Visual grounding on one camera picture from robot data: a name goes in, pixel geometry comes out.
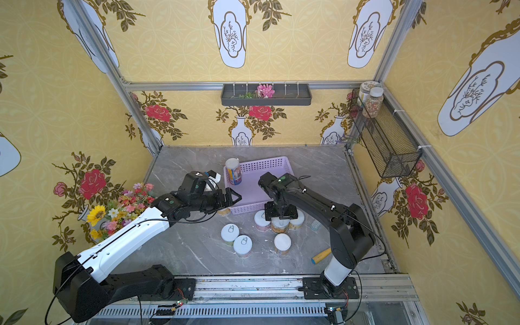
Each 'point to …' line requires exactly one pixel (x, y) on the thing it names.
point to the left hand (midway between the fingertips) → (228, 198)
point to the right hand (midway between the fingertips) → (280, 214)
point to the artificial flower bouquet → (122, 208)
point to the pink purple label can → (243, 246)
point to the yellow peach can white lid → (279, 225)
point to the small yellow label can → (224, 212)
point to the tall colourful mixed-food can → (233, 171)
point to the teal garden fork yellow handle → (320, 256)
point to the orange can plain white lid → (282, 244)
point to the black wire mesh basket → (386, 137)
